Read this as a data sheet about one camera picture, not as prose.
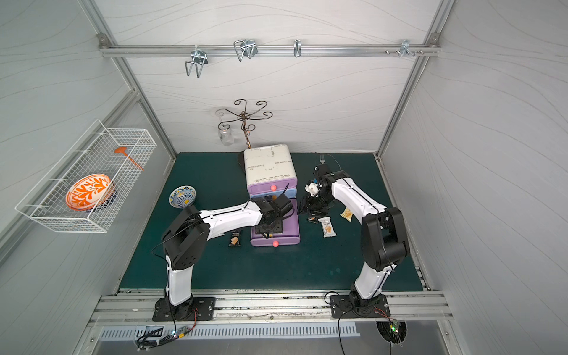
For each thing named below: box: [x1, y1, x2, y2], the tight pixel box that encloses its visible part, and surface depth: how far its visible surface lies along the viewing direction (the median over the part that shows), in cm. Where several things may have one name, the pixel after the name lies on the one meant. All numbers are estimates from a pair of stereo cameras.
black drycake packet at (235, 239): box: [228, 227, 242, 247], surface depth 90 cm
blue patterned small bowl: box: [168, 184, 197, 209], surface depth 103 cm
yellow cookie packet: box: [340, 207, 354, 223], surface depth 98 cm
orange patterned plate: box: [65, 173, 112, 211], surface depth 64 cm
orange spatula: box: [113, 146, 145, 172], surface depth 80 cm
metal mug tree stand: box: [215, 99, 273, 149], surface depth 95 cm
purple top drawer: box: [247, 177, 298, 195], surface depth 85 cm
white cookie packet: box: [318, 216, 337, 238], surface depth 94 cm
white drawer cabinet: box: [237, 143, 299, 197], surface depth 88 cm
